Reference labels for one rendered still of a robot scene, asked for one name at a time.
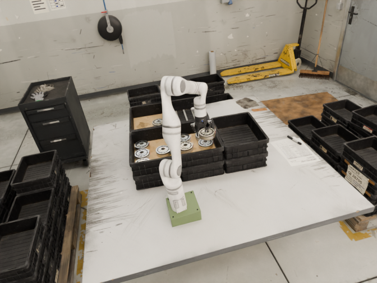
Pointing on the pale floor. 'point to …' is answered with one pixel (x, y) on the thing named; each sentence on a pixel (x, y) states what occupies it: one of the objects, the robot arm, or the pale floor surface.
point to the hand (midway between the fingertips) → (202, 133)
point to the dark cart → (57, 120)
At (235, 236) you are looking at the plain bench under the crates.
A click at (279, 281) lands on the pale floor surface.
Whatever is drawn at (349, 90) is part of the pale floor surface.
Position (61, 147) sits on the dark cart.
